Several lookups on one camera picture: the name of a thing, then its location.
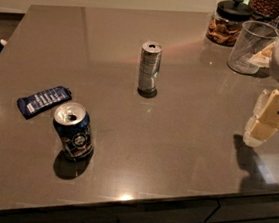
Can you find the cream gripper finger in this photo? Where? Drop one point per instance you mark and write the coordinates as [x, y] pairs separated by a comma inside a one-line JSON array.
[[264, 122]]

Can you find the silver redbull can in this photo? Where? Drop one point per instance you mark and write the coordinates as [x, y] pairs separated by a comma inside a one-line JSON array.
[[151, 56]]

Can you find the dark blue soda can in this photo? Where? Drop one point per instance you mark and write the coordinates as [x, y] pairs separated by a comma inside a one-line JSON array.
[[72, 124]]

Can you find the clear plastic cup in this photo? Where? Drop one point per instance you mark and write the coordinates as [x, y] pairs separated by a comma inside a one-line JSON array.
[[253, 37]]

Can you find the jar of nuts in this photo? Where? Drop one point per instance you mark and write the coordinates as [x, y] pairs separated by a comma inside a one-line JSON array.
[[267, 8]]

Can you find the glass jar with black lid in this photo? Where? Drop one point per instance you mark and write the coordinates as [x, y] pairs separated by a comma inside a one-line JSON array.
[[226, 22]]

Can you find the blue snack wrapper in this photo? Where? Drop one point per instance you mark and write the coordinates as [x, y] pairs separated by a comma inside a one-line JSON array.
[[42, 101]]

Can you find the right upper drawer with handle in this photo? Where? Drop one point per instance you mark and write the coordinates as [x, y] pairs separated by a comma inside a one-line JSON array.
[[245, 209]]

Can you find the left drawer with handle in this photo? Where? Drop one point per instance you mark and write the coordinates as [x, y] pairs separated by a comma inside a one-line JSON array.
[[178, 211]]

